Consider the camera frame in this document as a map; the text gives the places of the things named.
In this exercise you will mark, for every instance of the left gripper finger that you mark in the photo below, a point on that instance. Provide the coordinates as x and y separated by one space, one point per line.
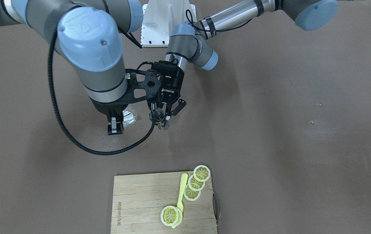
154 114
181 104

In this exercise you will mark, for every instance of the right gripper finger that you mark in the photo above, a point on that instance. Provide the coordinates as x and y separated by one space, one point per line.
115 126

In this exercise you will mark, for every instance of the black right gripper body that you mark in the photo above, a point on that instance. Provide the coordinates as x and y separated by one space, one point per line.
108 109

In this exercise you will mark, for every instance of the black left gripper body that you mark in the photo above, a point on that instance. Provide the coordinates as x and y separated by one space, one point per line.
171 91

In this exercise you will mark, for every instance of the clear glass measuring cup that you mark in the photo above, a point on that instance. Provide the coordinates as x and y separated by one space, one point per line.
129 116

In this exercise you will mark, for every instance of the steel double jigger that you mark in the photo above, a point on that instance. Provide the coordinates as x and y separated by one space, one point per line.
160 117

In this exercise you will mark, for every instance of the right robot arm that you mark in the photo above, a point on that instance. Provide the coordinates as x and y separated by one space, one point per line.
87 34

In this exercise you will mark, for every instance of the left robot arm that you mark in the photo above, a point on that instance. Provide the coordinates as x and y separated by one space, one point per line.
188 44

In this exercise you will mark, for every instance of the lemon slice outer end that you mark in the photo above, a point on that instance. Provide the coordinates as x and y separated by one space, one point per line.
201 173

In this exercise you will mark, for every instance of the wooden cutting board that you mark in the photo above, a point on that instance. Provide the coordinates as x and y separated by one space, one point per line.
139 199

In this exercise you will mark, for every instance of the lemon slice middle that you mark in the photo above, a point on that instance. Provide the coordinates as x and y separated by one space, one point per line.
194 184

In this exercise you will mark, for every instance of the lemon slice inner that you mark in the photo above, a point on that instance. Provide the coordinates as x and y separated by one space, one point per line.
191 195

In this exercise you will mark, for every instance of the lemon slice on knife tip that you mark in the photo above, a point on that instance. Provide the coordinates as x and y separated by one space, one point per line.
171 216

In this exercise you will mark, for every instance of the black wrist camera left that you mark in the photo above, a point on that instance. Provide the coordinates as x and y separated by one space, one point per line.
167 68

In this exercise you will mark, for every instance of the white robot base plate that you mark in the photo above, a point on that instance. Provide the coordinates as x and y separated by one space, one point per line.
160 16

